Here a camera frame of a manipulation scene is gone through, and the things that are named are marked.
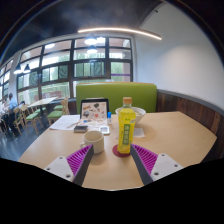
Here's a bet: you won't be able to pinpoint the small dark box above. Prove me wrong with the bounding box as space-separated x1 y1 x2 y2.
73 124 89 134

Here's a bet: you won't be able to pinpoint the white paper sheet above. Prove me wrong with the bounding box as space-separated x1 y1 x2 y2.
49 114 82 131

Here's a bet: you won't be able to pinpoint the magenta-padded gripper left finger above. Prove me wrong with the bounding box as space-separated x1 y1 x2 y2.
43 143 95 187

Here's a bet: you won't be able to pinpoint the wooden chairs with green seats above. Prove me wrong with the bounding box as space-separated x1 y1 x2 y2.
11 96 70 136

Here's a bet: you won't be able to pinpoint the white ceramic bowl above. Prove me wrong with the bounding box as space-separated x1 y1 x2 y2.
114 106 147 125

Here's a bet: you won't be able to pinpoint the small blue-capped bottle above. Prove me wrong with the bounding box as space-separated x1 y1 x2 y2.
106 111 113 126

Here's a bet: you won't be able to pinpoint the yellow drink bottle orange cap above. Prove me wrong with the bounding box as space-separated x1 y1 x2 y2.
117 96 137 155

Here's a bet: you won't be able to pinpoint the white paper napkin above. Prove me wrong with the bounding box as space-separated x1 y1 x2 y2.
132 127 146 139

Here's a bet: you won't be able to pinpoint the black pendant lamps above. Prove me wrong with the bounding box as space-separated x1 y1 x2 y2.
13 34 99 75

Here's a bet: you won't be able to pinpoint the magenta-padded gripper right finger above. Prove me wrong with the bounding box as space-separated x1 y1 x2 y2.
129 143 184 187

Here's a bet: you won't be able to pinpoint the colourful printed sheet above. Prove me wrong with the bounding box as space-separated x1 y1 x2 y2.
81 118 108 128

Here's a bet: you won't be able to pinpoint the long linear ceiling light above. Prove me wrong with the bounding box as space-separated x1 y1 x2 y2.
77 26 163 41

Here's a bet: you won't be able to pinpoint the white ceramic mug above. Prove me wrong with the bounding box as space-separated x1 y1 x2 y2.
79 130 105 155

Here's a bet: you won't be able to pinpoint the person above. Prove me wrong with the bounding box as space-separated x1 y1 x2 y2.
4 92 18 121

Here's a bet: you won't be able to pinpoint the green upholstered bench backrest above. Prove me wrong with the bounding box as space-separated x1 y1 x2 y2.
75 82 158 115

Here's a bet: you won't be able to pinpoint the light wooden dining table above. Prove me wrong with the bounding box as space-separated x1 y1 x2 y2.
28 96 58 109

